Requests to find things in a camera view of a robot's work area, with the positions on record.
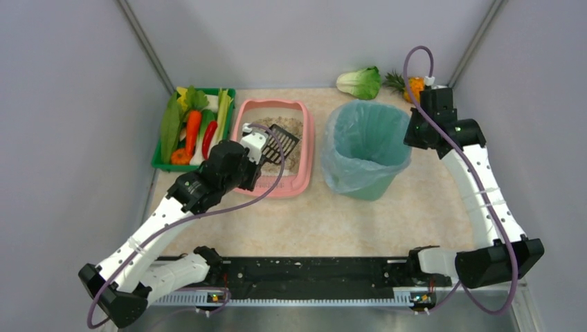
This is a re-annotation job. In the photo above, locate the black litter scoop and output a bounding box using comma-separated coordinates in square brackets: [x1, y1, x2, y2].
[262, 124, 300, 165]

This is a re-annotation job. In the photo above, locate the green trash bin with bag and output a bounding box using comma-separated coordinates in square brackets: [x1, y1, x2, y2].
[320, 100, 412, 201]

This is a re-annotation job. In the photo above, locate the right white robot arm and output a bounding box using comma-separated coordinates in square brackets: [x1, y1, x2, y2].
[404, 88, 545, 288]

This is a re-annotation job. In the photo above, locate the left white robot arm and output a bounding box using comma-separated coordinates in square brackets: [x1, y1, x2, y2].
[78, 133, 267, 329]

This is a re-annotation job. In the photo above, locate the pink litter box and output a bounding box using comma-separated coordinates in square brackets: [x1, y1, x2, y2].
[231, 99, 315, 199]

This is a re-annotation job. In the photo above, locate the toy pineapple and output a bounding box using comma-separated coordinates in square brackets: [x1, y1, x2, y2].
[383, 71, 425, 103]

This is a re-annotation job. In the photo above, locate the toy red chili pepper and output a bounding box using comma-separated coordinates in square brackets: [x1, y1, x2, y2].
[201, 120, 218, 160]

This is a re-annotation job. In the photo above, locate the toy orange tomato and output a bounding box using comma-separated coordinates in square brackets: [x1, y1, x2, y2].
[170, 147, 192, 165]

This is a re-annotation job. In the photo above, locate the toy white scallion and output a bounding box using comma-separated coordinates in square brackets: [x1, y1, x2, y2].
[189, 109, 216, 166]

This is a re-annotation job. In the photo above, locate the toy carrot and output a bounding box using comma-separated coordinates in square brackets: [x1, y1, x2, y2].
[185, 110, 202, 156]

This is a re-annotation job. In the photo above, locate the toy bok choy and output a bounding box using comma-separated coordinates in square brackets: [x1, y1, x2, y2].
[336, 66, 381, 100]

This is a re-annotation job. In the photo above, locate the toy celery stalk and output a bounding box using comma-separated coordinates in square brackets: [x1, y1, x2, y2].
[208, 89, 233, 151]

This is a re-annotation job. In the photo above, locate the toy green leaf vegetable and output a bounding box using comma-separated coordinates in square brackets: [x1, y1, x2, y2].
[160, 91, 183, 164]

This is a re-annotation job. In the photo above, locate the toy yellow corn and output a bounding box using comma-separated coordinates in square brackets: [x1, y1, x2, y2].
[176, 86, 188, 112]

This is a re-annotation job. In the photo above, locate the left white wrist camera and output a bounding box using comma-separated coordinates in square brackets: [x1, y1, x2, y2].
[240, 122, 269, 165]

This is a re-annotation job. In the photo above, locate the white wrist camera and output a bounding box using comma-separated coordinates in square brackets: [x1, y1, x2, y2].
[240, 122, 269, 165]
[423, 76, 448, 89]

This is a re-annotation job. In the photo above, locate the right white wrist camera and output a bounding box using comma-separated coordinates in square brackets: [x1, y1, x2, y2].
[423, 76, 448, 89]

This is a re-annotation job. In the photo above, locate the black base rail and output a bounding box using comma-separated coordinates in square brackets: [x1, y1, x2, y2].
[179, 256, 434, 304]

